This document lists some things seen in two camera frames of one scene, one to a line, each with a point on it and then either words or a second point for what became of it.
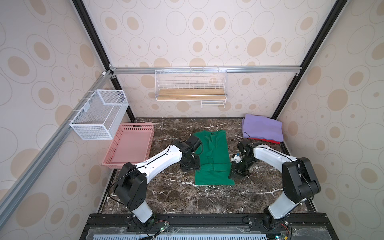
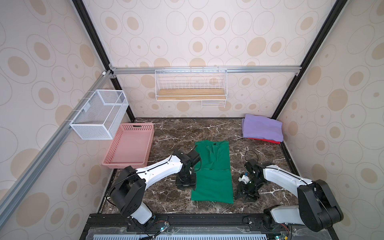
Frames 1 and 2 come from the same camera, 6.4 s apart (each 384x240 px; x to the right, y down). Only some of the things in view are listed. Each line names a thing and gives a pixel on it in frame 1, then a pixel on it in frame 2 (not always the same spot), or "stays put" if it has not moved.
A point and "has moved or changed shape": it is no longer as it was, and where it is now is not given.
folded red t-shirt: x=266 y=140 stays put
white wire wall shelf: x=210 y=86 stays put
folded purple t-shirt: x=255 y=126 stays put
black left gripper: x=196 y=165 → x=192 y=183
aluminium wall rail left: x=50 y=148 stays put
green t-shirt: x=215 y=162 has moved or changed shape
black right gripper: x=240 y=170 → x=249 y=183
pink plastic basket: x=131 y=144 stays put
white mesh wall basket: x=100 y=117 stays put
